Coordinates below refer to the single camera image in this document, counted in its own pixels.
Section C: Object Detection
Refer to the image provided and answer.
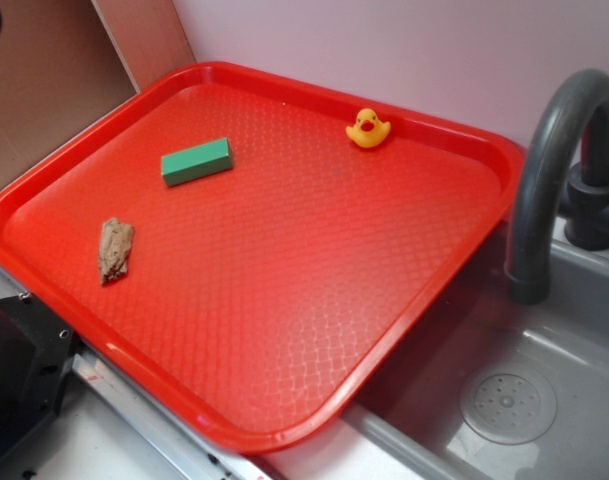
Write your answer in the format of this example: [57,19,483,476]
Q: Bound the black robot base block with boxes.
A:
[0,297,76,463]

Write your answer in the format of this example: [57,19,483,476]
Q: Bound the yellow rubber duck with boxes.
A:
[345,108,391,149]

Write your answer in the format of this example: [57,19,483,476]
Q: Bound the red plastic tray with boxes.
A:
[0,62,524,453]

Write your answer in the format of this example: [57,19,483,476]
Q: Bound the green rectangular block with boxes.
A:
[161,138,234,187]

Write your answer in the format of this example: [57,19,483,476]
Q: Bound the brown crumpled lump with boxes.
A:
[98,218,135,285]

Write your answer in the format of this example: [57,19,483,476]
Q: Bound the grey toy sink basin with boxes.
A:
[344,227,609,479]

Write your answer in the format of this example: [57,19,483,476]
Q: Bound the sink drain cover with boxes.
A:
[459,363,557,445]

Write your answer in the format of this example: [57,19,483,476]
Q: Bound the grey toy faucet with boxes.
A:
[505,69,609,305]

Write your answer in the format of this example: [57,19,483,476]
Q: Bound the brown cardboard panel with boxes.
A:
[0,1,194,190]

